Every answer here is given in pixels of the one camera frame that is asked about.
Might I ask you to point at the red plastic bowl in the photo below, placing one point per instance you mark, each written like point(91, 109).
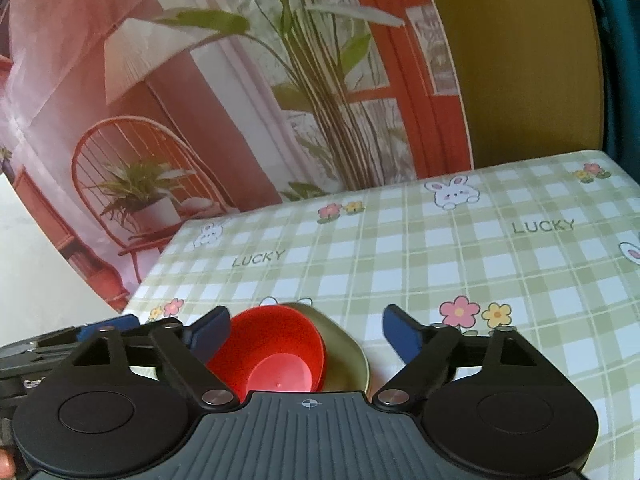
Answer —
point(271, 348)

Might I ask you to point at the green square plate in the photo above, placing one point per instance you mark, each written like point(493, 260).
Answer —
point(347, 367)

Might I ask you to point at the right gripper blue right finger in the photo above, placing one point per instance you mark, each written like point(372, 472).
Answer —
point(426, 351)

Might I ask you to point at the green checkered tablecloth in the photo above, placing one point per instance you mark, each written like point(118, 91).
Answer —
point(549, 246)

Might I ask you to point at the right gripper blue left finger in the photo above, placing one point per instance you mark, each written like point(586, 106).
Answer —
point(183, 353)

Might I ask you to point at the person's left hand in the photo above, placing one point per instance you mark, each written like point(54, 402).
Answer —
point(7, 466)

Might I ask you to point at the printed room backdrop cloth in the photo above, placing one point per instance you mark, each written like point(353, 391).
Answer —
point(122, 119)

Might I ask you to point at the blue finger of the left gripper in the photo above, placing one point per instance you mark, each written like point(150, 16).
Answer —
point(121, 323)

